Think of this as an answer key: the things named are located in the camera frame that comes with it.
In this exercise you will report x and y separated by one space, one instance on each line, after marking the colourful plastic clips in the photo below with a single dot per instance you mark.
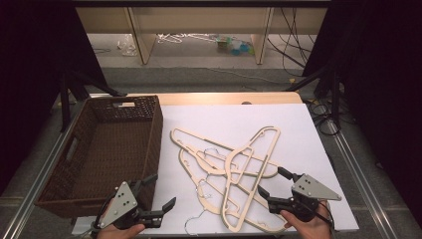
235 46

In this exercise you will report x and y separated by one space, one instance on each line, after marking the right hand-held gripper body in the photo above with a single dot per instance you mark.
312 189

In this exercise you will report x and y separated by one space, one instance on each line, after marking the clear plastic bag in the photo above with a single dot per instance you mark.
126 45

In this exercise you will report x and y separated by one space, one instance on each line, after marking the black metal stand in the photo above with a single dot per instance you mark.
65 99
335 96

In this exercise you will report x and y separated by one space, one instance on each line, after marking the beige wooden clothes hanger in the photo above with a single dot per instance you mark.
265 146
190 172
195 136

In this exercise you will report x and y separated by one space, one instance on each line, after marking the person's left hand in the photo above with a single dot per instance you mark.
116 233

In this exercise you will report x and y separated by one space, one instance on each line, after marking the brown wicker basket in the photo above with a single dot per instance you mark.
109 156

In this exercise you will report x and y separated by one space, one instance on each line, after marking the aluminium rail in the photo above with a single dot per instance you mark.
361 186
23 212

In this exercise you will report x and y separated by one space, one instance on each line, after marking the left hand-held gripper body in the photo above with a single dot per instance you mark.
121 205

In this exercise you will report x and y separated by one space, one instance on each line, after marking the person's right hand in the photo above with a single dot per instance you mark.
312 229

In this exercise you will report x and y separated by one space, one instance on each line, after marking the white hangers on floor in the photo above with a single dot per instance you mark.
169 38

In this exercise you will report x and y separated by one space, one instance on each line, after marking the beige wooden shelf unit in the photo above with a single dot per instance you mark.
199 20

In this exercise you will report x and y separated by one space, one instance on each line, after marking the white paper sheet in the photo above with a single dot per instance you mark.
232 116

